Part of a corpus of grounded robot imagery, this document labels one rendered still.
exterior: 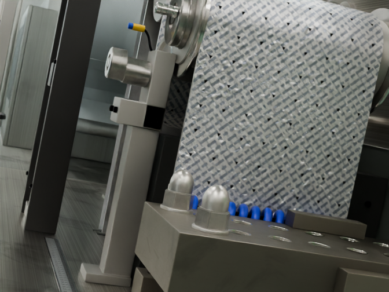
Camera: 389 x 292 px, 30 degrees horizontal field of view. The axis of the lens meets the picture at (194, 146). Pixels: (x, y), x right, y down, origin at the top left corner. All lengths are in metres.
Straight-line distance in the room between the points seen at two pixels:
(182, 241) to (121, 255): 0.29
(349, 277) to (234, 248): 0.11
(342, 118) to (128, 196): 0.29
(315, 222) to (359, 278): 0.16
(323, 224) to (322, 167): 0.09
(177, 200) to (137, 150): 0.17
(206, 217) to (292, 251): 0.09
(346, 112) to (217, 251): 0.32
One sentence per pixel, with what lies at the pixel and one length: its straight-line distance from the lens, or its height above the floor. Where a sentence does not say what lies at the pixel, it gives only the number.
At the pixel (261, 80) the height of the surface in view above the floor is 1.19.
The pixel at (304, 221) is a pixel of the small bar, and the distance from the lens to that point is 0.86.
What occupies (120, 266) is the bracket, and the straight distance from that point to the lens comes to 0.95.
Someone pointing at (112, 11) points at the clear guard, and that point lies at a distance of 1.89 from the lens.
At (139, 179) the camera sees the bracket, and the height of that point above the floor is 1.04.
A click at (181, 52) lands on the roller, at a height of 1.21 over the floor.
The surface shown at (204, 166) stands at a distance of 0.87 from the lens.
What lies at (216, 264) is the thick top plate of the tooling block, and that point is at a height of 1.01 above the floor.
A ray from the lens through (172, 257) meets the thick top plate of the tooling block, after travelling 0.68.
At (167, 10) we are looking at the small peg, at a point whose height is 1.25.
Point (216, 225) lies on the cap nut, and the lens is 0.70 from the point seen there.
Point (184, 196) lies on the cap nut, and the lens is 0.78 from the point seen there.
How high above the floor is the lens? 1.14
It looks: 3 degrees down
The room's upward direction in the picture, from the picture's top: 12 degrees clockwise
